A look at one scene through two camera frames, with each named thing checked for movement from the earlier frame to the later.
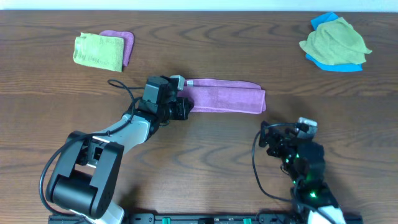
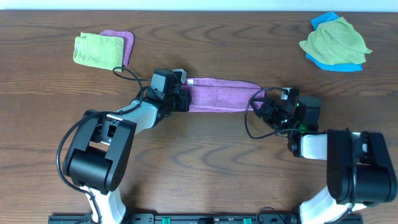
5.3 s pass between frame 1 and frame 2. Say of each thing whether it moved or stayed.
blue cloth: stayed
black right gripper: moved
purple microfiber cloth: stayed
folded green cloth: stayed
